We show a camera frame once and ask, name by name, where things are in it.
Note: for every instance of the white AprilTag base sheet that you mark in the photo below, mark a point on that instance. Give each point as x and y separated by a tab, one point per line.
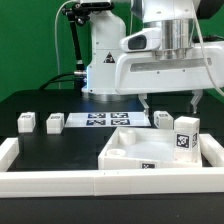
107	119

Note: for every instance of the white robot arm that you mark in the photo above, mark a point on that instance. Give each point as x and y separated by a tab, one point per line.
159	58

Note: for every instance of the white U-shaped obstacle fence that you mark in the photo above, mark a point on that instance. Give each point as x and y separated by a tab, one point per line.
102	183

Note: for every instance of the white square tabletop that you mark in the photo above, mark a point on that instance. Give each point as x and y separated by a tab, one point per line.
143	148

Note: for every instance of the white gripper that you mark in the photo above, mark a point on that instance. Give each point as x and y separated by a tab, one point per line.
140	73

